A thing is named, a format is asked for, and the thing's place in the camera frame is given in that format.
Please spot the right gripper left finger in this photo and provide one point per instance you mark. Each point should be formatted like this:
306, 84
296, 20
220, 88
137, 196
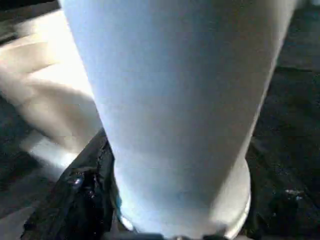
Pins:
82, 200

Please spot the black work mat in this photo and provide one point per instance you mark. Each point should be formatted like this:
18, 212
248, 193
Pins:
295, 87

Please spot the white plastic table top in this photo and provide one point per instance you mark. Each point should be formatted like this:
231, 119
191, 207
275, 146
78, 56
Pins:
50, 100

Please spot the white plastic table leg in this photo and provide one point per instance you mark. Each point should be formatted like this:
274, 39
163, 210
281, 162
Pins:
175, 100

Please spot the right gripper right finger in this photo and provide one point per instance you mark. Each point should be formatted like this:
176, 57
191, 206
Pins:
280, 207

